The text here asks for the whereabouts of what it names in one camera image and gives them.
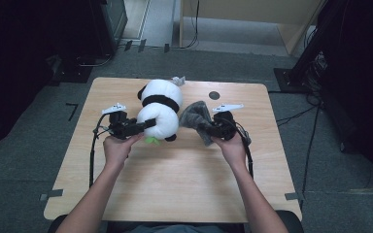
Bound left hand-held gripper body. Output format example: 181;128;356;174
101;102;134;141

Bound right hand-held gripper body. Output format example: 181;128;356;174
212;103;245;141

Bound grey fuzzy cloth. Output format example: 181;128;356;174
179;100;215;148

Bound panda plush toy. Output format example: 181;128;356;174
136;76;187;146

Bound person's left hand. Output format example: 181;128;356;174
102;132;146;170

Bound person's right hand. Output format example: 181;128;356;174
211;132;249;170

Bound black floor tape corner mark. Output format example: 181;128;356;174
65;102;80;122

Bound black flat stand base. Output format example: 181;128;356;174
47;53;93;86

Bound black metal stand with pole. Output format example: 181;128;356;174
273;0;348;95

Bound black equipment cabinet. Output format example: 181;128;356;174
88;0;129;57

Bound person's grey-blue clothing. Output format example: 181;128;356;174
106;221;246;233

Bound dark curtain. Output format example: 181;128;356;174
0;0;93;153
317;0;373;192

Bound light wooden cabinet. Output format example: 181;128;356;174
178;0;324;56

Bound right hand-held gripper cable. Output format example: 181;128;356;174
229;117;254;180

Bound hand-held gripper cable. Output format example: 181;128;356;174
229;117;254;180
88;113;115;189

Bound left hand-held gripper cable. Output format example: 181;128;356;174
88;113;115;189

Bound short black floor cable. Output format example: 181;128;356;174
275;105;319;127

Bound looped black floor cable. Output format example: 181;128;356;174
76;52;115;68

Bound long black floor cable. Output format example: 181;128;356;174
300;103;322;208

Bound tangled black cables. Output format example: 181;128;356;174
302;51;329;105

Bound black hanging cable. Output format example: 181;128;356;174
174;0;200;50

